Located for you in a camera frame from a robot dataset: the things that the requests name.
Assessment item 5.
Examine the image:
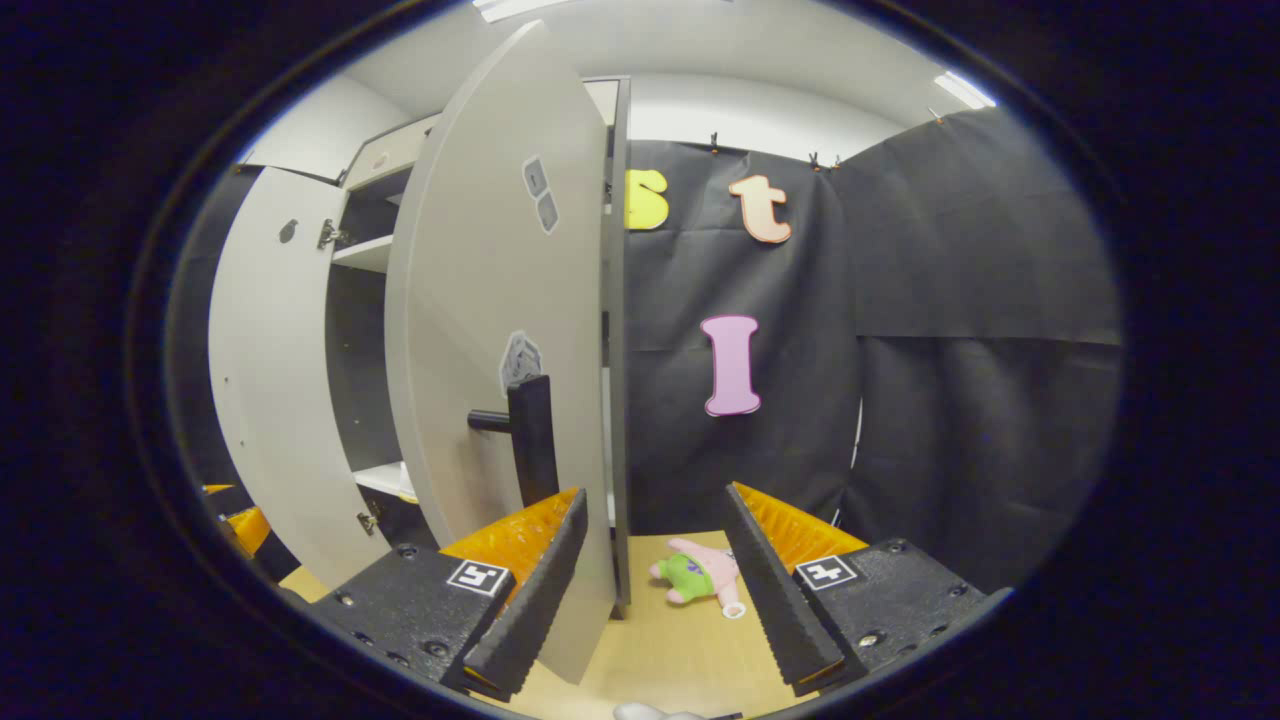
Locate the green and pink plush toy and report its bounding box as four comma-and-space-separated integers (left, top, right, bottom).
650, 538, 747, 620

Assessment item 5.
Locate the ceiling light panel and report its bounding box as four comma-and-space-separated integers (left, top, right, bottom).
933, 70, 998, 111

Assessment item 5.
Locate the black backdrop cloth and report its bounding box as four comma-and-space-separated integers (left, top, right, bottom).
165, 105, 1123, 596

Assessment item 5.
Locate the grey cabinet door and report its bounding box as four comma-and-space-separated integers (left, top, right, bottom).
208, 165, 391, 591
385, 20, 619, 686

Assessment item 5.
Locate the black door handle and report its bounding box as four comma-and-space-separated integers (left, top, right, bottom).
467, 375, 561, 509

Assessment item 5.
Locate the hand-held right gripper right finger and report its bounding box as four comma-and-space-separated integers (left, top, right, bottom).
722, 482, 991, 698

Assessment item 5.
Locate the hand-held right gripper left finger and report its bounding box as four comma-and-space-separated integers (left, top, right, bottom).
312, 487, 591, 703

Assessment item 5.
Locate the grey shoe cabinet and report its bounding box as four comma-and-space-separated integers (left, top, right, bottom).
325, 75, 633, 619

